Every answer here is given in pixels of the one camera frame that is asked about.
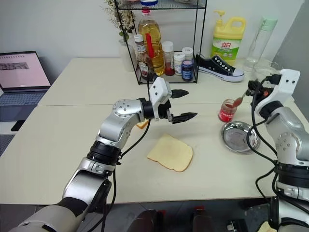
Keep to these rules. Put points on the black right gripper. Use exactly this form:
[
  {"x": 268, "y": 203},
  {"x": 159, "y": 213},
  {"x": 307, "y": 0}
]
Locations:
[{"x": 263, "y": 90}]

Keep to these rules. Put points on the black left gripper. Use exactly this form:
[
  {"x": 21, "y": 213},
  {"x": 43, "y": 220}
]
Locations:
[{"x": 166, "y": 110}]

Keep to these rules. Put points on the spoon with red jam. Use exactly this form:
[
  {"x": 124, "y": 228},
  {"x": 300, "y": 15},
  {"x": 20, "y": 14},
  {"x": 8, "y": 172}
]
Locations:
[{"x": 237, "y": 101}]

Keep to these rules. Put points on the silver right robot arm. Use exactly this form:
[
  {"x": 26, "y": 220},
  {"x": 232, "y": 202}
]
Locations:
[{"x": 288, "y": 125}]

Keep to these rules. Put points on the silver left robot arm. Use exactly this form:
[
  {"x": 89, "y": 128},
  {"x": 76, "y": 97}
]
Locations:
[{"x": 122, "y": 120}]

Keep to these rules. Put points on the red jam jar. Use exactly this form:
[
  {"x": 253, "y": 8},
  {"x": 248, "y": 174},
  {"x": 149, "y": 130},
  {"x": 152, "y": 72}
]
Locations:
[{"x": 227, "y": 113}]

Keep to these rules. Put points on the small bread piece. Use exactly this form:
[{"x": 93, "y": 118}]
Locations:
[{"x": 142, "y": 125}]

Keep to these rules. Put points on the whole toast bread slice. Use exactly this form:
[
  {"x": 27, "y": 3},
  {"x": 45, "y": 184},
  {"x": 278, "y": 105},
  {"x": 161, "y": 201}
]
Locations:
[{"x": 171, "y": 153}]

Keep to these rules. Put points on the clear plastic wrap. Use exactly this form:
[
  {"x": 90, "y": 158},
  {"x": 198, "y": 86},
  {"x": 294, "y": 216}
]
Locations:
[{"x": 269, "y": 66}]

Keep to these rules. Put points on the dark blue jar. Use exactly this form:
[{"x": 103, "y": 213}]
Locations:
[{"x": 187, "y": 71}]

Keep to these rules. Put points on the small white jar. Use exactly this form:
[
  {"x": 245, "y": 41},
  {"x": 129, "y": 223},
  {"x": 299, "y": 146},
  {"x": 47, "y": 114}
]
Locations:
[{"x": 178, "y": 64}]

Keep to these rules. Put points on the black and white sneaker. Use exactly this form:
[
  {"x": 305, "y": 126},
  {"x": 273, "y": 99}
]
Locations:
[{"x": 217, "y": 66}]

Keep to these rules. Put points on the clear bottle with green cap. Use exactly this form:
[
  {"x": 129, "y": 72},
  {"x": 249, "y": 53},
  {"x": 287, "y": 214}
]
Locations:
[{"x": 259, "y": 46}]

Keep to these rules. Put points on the red sauce jar white cap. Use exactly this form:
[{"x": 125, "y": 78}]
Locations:
[{"x": 168, "y": 60}]

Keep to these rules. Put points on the round metal dish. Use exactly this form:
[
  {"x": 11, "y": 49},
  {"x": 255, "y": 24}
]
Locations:
[{"x": 237, "y": 136}]

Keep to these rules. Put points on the yellow dish soap bottle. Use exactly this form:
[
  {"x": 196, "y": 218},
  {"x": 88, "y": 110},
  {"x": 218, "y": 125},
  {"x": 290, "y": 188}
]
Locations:
[{"x": 225, "y": 43}]

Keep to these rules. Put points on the clear jar with white lid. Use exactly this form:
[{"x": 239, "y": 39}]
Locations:
[{"x": 188, "y": 53}]

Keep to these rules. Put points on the yellow cooking oil bottle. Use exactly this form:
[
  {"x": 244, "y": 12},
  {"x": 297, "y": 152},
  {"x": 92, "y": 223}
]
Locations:
[{"x": 154, "y": 43}]

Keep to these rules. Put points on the white flower vase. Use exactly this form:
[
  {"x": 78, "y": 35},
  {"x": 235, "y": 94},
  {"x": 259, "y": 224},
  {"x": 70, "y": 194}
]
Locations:
[{"x": 128, "y": 56}]

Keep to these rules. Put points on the white dried flower bunch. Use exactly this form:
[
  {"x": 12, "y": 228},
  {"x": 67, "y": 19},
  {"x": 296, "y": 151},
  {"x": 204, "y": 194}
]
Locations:
[{"x": 124, "y": 18}]

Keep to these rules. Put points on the pale yellow sponge piece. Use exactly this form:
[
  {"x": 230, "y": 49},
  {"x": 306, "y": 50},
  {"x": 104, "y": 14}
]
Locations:
[{"x": 265, "y": 227}]

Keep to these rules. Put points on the open grey laptop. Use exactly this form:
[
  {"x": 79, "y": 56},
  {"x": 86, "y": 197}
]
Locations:
[{"x": 23, "y": 72}]

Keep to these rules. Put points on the black flat device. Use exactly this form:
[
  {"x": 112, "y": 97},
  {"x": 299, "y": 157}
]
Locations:
[{"x": 18, "y": 125}]

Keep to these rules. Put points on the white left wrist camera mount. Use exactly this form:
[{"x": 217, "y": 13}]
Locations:
[{"x": 159, "y": 90}]

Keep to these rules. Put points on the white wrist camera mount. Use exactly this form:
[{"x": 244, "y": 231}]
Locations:
[
  {"x": 282, "y": 90},
  {"x": 159, "y": 90}
]

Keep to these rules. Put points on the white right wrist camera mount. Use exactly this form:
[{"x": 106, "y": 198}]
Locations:
[{"x": 282, "y": 90}]

